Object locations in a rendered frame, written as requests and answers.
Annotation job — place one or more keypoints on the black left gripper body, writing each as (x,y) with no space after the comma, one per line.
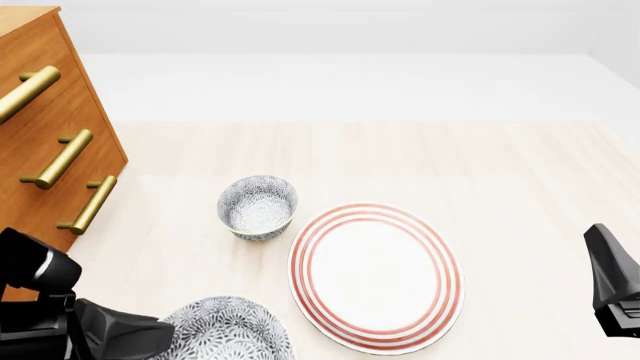
(30,330)

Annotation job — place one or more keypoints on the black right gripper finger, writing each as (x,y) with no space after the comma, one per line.
(612,270)

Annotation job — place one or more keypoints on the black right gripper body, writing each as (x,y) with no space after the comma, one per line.
(622,318)

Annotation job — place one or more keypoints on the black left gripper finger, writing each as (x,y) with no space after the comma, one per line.
(120,335)

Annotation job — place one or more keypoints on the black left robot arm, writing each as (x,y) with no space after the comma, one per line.
(35,258)

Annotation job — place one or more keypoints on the large patterned black-white bowl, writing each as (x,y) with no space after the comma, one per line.
(230,330)

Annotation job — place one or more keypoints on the small patterned black-white bowl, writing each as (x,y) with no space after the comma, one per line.
(257,208)

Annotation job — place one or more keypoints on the wooden cabinet drawer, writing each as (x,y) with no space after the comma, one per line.
(30,150)
(35,210)
(45,48)

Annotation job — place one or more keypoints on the white plate with red rings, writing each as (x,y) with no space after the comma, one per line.
(375,277)

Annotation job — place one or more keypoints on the wooden cabinet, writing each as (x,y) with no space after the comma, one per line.
(30,45)

